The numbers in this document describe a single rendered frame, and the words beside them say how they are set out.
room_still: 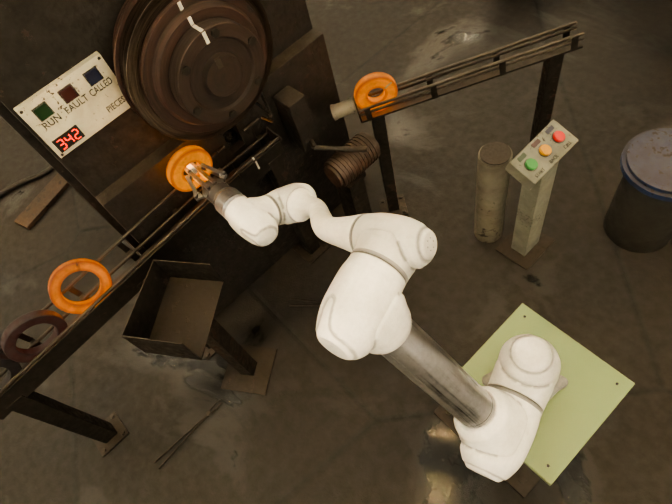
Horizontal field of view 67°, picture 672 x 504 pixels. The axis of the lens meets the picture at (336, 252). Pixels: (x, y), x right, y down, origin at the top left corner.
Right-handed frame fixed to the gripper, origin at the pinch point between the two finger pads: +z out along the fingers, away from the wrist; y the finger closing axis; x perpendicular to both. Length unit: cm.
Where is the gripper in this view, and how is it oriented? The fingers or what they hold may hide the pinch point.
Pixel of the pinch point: (187, 165)
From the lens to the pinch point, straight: 173.5
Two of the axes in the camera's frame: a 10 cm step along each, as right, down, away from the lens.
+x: -1.6, -4.8, -8.6
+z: -6.9, -5.7, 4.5
